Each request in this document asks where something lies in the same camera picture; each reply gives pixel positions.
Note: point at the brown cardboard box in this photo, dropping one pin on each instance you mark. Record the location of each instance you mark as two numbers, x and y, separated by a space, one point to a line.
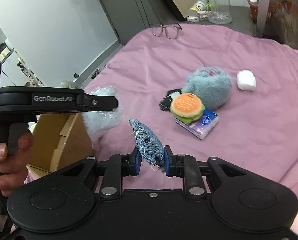
59 141

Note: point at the white towel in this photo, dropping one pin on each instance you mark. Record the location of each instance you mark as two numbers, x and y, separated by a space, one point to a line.
246 80

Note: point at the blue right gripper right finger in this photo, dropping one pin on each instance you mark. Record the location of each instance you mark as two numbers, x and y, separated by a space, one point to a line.
187 168

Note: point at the translucent printed shopping bag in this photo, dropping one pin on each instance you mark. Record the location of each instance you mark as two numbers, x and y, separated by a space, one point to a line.
285 22

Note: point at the person's left hand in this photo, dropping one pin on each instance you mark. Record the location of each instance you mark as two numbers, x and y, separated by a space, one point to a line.
13 167

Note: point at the purple frame eyeglasses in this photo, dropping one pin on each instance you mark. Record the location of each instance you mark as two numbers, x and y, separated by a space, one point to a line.
171 31

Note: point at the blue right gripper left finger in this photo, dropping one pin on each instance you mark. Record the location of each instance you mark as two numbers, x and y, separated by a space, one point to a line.
115 169

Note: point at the black stitched fabric pouch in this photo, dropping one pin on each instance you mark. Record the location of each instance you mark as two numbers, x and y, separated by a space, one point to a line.
169 97

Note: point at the large clear water jug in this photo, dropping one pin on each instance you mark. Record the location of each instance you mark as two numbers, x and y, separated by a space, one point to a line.
219 11

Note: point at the red plastic basket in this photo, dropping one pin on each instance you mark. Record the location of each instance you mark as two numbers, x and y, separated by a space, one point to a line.
253 4

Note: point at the blue tissue pack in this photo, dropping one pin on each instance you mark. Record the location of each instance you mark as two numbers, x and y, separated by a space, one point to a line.
202 126

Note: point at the white yellow supplement bottle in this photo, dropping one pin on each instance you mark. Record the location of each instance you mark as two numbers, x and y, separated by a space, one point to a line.
198 7

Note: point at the hamburger plush toy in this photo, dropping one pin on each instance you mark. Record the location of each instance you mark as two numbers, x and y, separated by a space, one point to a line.
187 108

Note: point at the white small charger box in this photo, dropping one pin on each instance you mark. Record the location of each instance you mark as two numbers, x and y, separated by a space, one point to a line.
193 19

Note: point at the blue denim fabric patch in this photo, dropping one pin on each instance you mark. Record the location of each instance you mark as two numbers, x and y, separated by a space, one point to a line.
148 144

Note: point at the clear plastic bag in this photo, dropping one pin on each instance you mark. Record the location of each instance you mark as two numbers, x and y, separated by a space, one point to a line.
103 112

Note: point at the grey fluffy plush toy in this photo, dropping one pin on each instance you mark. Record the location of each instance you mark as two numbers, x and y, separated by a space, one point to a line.
212 85

